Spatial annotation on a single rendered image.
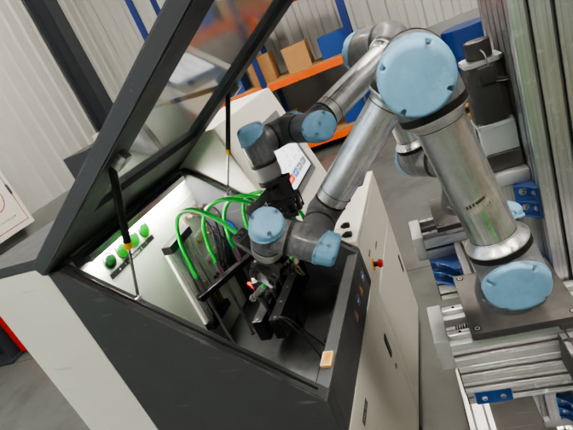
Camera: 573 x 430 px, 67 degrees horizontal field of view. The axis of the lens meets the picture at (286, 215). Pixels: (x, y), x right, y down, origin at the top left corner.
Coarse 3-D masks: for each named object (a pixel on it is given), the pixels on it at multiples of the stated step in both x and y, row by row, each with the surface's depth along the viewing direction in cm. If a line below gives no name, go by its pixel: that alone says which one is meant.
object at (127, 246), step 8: (112, 168) 90; (112, 176) 91; (112, 184) 92; (120, 192) 93; (120, 200) 94; (120, 208) 95; (120, 216) 96; (120, 224) 97; (128, 232) 99; (128, 240) 100; (128, 248) 101; (136, 288) 108; (136, 296) 110
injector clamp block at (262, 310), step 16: (304, 272) 165; (288, 288) 151; (304, 288) 161; (272, 304) 149; (288, 304) 146; (304, 304) 158; (256, 320) 141; (272, 320) 138; (288, 320) 143; (304, 320) 155
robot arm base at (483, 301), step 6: (480, 282) 98; (474, 288) 102; (480, 288) 98; (480, 294) 99; (480, 300) 99; (486, 300) 97; (486, 306) 98; (492, 306) 96; (534, 306) 93; (498, 312) 96; (504, 312) 95; (510, 312) 94; (516, 312) 94; (522, 312) 93
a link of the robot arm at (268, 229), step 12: (252, 216) 88; (264, 216) 87; (276, 216) 87; (252, 228) 86; (264, 228) 86; (276, 228) 86; (252, 240) 89; (264, 240) 86; (276, 240) 88; (264, 252) 92; (276, 252) 90
